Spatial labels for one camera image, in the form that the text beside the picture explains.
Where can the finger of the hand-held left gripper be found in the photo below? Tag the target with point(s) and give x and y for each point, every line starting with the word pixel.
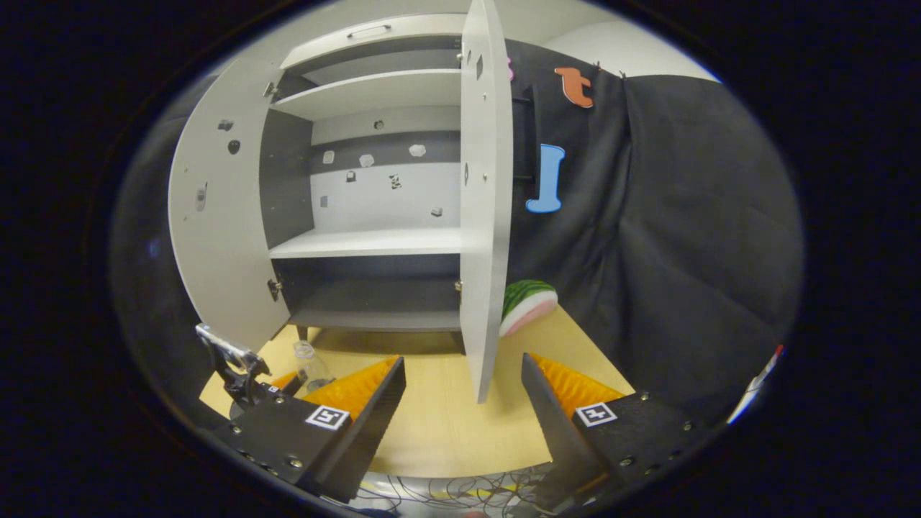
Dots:
pixel 284 380

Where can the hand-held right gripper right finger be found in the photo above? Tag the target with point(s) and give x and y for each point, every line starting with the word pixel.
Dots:
pixel 557 432

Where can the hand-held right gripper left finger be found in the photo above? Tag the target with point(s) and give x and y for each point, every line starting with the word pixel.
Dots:
pixel 367 439

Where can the clear plastic bottle green label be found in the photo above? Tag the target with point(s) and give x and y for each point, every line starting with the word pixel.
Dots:
pixel 309 367

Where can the white cabinet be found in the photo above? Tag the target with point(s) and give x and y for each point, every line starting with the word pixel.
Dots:
pixel 374 244

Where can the watermelon slice toy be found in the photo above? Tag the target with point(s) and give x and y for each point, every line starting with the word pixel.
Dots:
pixel 529 302

